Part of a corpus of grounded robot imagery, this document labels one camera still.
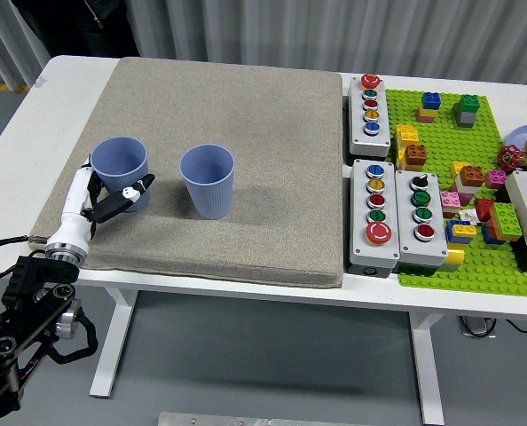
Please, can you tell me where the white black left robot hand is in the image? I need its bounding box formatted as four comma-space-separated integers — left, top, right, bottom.
44, 154, 157, 256

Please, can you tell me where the blue ribbed plastic cup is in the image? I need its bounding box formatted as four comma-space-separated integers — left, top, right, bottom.
178, 144, 237, 221
89, 136, 152, 213

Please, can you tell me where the white table leg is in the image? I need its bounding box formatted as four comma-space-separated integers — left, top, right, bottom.
407, 310, 445, 426
89, 286, 137, 399

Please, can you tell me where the grey-brown fabric mat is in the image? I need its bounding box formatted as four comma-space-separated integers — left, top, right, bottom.
28, 56, 345, 289

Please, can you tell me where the person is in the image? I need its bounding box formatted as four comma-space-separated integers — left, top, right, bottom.
10, 0, 141, 58

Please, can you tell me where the grey box with emergency stop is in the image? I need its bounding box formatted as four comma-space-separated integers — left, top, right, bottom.
349, 158, 401, 272

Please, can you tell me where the grey five-button control box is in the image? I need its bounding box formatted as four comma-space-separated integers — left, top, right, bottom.
346, 73, 391, 161

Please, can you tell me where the brown toy brick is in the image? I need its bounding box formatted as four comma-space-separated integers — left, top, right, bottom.
404, 144, 428, 168
460, 165, 485, 187

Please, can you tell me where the yellow round toy brick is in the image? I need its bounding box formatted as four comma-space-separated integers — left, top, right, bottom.
440, 242, 467, 272

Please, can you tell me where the blue and yellow brick stack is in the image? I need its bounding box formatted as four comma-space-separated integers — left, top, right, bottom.
444, 219, 477, 245

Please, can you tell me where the grey toy brick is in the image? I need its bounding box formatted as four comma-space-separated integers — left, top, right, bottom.
452, 102, 476, 130

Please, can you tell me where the red toy brick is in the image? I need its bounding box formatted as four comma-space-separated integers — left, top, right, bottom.
474, 198, 498, 222

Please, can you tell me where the grey power adapter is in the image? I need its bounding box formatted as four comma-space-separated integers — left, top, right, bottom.
458, 315, 498, 339

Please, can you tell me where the green studded baseplate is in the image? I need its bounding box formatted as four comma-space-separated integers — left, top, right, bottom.
385, 87, 527, 297

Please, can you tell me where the magenta toy brick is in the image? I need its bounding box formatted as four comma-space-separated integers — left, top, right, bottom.
484, 170, 508, 190

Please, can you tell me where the large green toy brick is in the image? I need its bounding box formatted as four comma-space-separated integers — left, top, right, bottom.
488, 201, 523, 241

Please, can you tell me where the red valve handwheel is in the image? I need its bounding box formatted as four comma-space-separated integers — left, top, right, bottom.
496, 145, 523, 172

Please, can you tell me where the light blue plate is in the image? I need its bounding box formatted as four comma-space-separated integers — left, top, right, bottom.
507, 123, 527, 159

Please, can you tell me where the grey box with selector switch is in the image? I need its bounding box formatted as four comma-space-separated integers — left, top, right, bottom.
394, 169, 450, 270

